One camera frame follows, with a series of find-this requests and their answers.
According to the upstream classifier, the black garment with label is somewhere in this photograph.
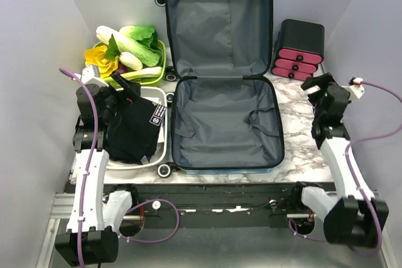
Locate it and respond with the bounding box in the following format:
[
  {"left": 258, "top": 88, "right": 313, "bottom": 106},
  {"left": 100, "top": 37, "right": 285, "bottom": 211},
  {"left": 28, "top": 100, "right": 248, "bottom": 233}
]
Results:
[{"left": 106, "top": 94, "right": 167, "bottom": 164}]

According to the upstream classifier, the black bag with pink trim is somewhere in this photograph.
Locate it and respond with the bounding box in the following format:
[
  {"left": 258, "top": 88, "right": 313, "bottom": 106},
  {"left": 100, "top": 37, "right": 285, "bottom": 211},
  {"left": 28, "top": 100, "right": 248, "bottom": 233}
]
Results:
[{"left": 271, "top": 19, "right": 325, "bottom": 81}]

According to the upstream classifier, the blue fish print suitcase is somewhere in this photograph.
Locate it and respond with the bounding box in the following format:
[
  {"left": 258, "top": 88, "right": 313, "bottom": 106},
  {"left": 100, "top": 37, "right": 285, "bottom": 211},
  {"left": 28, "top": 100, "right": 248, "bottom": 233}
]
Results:
[{"left": 164, "top": 0, "right": 285, "bottom": 172}]

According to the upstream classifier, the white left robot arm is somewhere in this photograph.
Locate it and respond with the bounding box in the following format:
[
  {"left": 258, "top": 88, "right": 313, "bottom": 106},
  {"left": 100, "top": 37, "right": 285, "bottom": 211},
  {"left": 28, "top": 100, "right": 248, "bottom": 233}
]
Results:
[{"left": 55, "top": 69, "right": 139, "bottom": 267}]

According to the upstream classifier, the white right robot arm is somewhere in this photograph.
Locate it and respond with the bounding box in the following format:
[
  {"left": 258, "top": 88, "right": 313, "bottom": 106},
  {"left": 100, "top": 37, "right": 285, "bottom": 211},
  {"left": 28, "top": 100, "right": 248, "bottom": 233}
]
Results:
[{"left": 289, "top": 73, "right": 389, "bottom": 249}]

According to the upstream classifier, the purple onion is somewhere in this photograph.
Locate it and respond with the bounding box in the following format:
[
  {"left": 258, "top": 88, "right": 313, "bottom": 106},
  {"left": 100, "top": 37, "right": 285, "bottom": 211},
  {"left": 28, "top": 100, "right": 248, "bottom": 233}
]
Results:
[{"left": 116, "top": 63, "right": 128, "bottom": 74}]

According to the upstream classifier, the white rectangular tray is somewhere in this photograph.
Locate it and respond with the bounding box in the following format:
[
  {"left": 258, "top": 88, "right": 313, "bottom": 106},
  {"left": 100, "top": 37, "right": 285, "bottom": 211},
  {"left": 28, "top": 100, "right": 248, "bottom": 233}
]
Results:
[{"left": 107, "top": 86, "right": 168, "bottom": 171}]

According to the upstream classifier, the green white leek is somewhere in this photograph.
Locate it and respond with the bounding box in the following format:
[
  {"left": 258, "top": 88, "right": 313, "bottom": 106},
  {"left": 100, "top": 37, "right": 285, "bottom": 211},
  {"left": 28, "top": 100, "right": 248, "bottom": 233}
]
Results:
[{"left": 121, "top": 67, "right": 165, "bottom": 87}]

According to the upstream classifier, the green vegetable basket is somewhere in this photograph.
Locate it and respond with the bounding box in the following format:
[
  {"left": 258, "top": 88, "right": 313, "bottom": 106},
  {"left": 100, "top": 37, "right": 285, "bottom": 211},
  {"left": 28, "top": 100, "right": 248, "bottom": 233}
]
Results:
[{"left": 84, "top": 40, "right": 166, "bottom": 87}]

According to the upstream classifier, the white radish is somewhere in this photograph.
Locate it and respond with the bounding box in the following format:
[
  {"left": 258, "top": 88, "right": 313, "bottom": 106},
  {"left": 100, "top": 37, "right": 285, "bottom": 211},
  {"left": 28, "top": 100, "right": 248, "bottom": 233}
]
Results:
[{"left": 119, "top": 51, "right": 143, "bottom": 71}]

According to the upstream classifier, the white napa cabbage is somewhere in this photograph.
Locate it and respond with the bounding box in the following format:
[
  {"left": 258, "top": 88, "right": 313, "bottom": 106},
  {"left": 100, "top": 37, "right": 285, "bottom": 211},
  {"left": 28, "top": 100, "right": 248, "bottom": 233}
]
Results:
[{"left": 95, "top": 26, "right": 161, "bottom": 67}]

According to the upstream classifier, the yellow flower cabbage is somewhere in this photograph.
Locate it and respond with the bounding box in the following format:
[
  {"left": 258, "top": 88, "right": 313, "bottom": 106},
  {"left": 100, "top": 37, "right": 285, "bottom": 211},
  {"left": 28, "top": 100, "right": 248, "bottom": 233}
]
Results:
[{"left": 84, "top": 45, "right": 119, "bottom": 78}]

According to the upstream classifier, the green leafy lettuce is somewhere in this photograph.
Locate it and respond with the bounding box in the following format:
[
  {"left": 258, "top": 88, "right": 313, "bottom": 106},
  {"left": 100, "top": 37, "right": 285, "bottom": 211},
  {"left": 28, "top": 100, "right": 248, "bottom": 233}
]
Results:
[{"left": 119, "top": 25, "right": 158, "bottom": 49}]

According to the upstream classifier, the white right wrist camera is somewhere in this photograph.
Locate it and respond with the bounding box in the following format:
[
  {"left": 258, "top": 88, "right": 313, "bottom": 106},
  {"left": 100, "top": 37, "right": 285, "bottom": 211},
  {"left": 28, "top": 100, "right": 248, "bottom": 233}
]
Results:
[{"left": 342, "top": 77, "right": 365, "bottom": 101}]

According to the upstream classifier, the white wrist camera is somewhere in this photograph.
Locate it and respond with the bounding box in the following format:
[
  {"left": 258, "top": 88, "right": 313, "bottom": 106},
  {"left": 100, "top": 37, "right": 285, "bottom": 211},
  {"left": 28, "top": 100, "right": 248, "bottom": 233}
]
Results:
[
  {"left": 80, "top": 65, "right": 109, "bottom": 87},
  {"left": 342, "top": 77, "right": 365, "bottom": 101}
]

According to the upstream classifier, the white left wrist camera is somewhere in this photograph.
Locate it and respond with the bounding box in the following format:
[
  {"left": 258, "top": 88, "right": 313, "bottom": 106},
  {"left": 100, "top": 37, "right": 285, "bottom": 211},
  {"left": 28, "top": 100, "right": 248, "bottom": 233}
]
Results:
[{"left": 80, "top": 65, "right": 109, "bottom": 87}]

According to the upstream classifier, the aluminium frame rail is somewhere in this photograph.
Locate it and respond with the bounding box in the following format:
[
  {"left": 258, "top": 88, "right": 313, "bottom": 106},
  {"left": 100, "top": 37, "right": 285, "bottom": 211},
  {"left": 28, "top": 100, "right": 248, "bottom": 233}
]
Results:
[{"left": 36, "top": 193, "right": 74, "bottom": 267}]

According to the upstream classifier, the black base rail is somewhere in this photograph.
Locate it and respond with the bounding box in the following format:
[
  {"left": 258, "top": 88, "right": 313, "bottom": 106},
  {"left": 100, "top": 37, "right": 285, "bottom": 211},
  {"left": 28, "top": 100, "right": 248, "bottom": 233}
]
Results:
[{"left": 64, "top": 181, "right": 318, "bottom": 230}]

